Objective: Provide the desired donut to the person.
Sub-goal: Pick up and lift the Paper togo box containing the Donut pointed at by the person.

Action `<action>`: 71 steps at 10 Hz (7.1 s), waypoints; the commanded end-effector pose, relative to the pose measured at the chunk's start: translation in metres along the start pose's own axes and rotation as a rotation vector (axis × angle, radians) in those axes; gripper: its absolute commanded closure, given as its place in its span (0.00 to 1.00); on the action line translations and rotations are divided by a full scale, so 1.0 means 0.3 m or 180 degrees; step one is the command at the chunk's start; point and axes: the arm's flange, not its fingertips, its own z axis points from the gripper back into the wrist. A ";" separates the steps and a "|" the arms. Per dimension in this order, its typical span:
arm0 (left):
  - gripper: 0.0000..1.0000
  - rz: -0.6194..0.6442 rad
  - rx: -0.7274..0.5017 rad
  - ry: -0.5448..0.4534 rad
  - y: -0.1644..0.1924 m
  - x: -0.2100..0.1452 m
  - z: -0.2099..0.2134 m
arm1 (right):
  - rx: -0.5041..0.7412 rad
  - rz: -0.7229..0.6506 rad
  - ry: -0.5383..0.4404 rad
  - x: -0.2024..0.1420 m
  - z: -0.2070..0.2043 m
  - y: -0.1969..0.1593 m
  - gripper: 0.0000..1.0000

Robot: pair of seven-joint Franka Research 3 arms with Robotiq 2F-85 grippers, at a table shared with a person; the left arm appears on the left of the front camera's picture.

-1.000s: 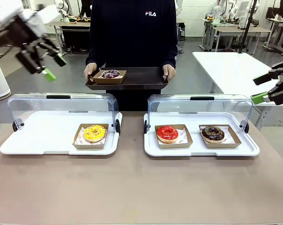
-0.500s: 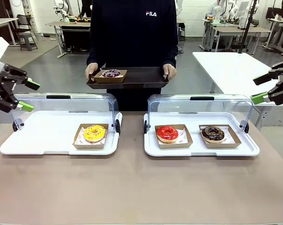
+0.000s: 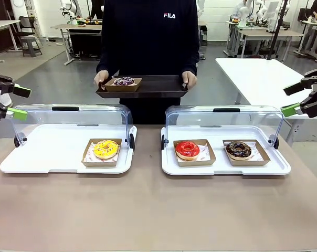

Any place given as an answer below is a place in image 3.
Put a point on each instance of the person's left hand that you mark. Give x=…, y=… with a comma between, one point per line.
x=190, y=78

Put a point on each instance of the black serving tray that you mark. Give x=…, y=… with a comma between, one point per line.
x=158, y=90

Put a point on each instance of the cardboard box of red donut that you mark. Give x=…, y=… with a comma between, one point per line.
x=198, y=163

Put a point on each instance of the clear lid over red donut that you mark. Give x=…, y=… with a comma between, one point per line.
x=226, y=118

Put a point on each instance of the wooden background table with black panel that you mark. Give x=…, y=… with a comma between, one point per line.
x=79, y=39

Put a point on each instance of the cardboard box of sprinkled chocolate donut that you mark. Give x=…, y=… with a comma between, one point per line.
x=123, y=88

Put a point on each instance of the printed paper under yellow donut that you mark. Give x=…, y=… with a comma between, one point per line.
x=89, y=155

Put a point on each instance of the red glazed donut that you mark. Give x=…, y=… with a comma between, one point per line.
x=182, y=149

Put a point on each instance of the black office chair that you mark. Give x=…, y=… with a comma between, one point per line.
x=24, y=26

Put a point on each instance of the yellow sprinkled donut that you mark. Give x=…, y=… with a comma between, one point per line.
x=99, y=151

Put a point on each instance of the person's left forearm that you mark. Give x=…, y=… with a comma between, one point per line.
x=191, y=57

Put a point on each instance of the cardboard box of yellow donut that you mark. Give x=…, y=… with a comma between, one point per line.
x=100, y=163

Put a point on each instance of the clear lid over yellow donut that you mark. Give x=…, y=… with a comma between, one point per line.
x=69, y=116

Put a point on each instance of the person's right hand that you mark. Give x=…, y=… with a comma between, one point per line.
x=100, y=77

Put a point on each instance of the plain chocolate glazed donut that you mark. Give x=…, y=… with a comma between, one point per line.
x=233, y=152

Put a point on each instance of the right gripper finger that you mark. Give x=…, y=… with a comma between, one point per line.
x=292, y=89
x=289, y=110

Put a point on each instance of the white display tray with yellow donut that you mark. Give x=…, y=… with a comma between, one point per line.
x=51, y=152

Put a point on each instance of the black lid hinge knob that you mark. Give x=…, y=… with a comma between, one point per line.
x=276, y=143
x=163, y=143
x=16, y=141
x=132, y=143

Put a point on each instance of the beige background work table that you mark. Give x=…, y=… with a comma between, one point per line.
x=263, y=35

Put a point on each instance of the grey step stool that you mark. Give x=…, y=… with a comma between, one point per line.
x=31, y=46

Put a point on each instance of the white background robot arms pair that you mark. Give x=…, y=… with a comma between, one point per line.
x=255, y=10

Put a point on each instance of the white display tray with red donut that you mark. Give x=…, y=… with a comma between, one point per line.
x=221, y=169

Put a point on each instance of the white side table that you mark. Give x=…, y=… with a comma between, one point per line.
x=253, y=76

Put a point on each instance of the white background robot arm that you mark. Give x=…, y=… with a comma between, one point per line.
x=72, y=13

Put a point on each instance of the black tripod stand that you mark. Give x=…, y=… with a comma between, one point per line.
x=278, y=29

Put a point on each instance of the printed paper under red donut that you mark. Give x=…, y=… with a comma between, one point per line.
x=204, y=151

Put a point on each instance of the cardboard box of plain chocolate donut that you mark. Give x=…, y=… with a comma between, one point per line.
x=249, y=162

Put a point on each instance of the person's torso in black sweatshirt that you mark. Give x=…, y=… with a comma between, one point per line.
x=148, y=39

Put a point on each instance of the person's right forearm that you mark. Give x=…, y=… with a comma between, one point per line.
x=103, y=57

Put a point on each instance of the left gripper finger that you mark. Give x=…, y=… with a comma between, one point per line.
x=16, y=114
x=22, y=91

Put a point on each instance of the printed paper under plain chocolate donut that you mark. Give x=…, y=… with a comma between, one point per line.
x=257, y=153

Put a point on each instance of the white background desk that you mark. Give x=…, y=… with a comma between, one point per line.
x=3, y=25

